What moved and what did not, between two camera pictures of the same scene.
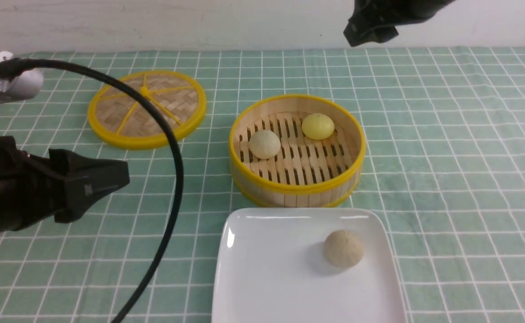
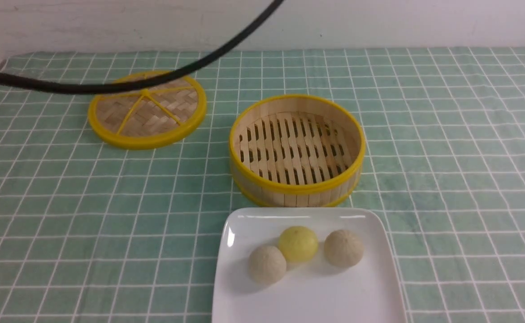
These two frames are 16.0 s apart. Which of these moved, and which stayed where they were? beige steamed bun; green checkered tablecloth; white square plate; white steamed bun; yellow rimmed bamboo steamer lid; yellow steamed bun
Moved: white steamed bun; yellow steamed bun
Stayed: white square plate; beige steamed bun; green checkered tablecloth; yellow rimmed bamboo steamer lid
